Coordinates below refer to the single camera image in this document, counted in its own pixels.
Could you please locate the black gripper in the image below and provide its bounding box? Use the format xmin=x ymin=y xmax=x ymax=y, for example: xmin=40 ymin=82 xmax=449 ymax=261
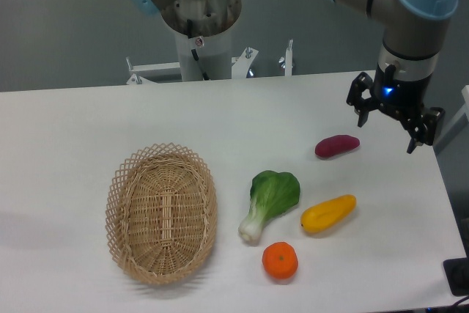
xmin=346 ymin=64 xmax=446 ymax=154

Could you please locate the yellow mango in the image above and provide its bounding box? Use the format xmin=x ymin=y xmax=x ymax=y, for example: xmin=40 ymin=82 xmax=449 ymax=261
xmin=300 ymin=194 xmax=357 ymax=234

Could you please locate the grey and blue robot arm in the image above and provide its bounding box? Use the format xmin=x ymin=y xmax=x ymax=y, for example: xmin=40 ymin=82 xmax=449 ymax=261
xmin=131 ymin=0 xmax=458 ymax=152

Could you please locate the purple sweet potato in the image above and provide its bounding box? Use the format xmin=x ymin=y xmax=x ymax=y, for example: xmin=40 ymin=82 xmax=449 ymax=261
xmin=314 ymin=135 xmax=361 ymax=159

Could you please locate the green bok choy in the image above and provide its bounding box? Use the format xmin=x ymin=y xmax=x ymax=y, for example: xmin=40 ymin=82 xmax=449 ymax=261
xmin=238 ymin=170 xmax=300 ymax=243

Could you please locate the black device at table edge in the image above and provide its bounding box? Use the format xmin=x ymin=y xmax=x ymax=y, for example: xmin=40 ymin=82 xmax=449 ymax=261
xmin=443 ymin=257 xmax=468 ymax=297

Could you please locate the orange tangerine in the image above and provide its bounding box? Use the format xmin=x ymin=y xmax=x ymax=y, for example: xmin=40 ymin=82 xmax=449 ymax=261
xmin=262 ymin=242 xmax=299 ymax=280

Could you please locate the woven wicker basket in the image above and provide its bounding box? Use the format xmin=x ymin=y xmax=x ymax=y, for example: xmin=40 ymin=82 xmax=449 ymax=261
xmin=106 ymin=143 xmax=218 ymax=285

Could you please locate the white frame at right edge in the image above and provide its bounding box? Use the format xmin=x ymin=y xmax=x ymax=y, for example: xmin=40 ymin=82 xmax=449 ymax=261
xmin=434 ymin=85 xmax=468 ymax=155

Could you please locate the white pedestal base frame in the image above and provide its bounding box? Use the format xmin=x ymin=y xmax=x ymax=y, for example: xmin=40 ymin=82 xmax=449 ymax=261
xmin=126 ymin=39 xmax=295 ymax=85

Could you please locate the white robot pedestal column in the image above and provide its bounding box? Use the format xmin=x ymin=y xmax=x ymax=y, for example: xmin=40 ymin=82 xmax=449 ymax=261
xmin=174 ymin=30 xmax=232 ymax=82

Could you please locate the black cable on pedestal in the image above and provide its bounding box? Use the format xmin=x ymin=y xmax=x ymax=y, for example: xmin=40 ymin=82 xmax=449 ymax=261
xmin=185 ymin=18 xmax=210 ymax=81

